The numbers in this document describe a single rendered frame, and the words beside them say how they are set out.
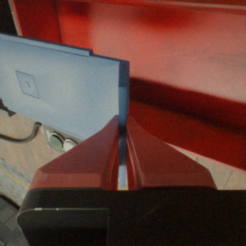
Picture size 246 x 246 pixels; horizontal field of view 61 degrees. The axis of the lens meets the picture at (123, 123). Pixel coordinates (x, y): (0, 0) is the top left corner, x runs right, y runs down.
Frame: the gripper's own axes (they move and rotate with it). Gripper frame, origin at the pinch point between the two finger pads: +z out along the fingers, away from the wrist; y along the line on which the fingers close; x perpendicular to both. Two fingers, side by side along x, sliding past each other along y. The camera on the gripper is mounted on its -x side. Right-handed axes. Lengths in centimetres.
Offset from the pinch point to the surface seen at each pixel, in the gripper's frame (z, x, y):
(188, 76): 10.0, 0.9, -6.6
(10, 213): 238, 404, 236
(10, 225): 213, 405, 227
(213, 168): 8.0, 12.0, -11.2
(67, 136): 16.3, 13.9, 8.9
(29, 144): 27.8, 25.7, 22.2
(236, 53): 8.1, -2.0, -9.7
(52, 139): 17.0, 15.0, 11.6
